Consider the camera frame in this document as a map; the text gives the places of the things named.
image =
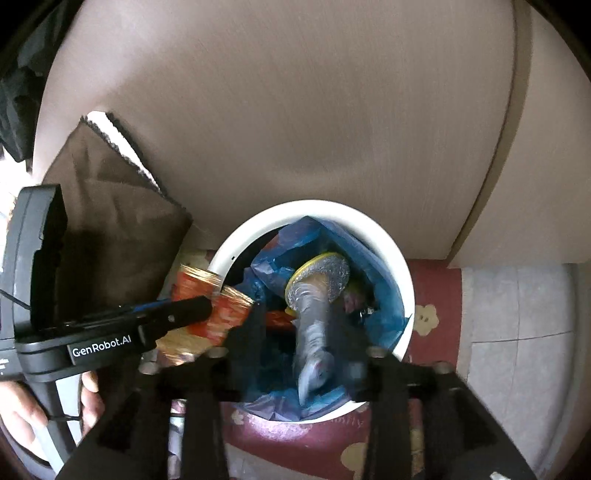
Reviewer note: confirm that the red patterned floor mat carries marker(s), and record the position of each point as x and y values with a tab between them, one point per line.
434	286

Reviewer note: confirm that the yellow snack wrapper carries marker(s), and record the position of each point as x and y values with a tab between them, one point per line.
318	332

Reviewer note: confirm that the brown tablecloth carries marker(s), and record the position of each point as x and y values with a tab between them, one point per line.
115	221

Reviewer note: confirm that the black bag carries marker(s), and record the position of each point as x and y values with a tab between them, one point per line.
18	110

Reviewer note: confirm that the white bin with face print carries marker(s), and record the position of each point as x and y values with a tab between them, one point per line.
258	221

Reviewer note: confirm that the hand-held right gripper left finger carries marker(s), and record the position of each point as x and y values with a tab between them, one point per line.
254	332

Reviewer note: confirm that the red drink can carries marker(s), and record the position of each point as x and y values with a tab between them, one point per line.
231	318

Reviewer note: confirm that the person's left hand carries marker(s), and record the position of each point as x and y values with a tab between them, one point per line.
21	406

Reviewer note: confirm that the blue bin liner bag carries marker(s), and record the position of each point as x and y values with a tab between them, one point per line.
383	300

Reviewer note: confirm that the beige kitchen cabinet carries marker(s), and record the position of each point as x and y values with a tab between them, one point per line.
277	115

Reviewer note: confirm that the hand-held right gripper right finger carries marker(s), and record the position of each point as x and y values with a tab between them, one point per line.
358	374

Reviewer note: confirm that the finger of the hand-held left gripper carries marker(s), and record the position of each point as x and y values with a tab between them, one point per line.
180	316

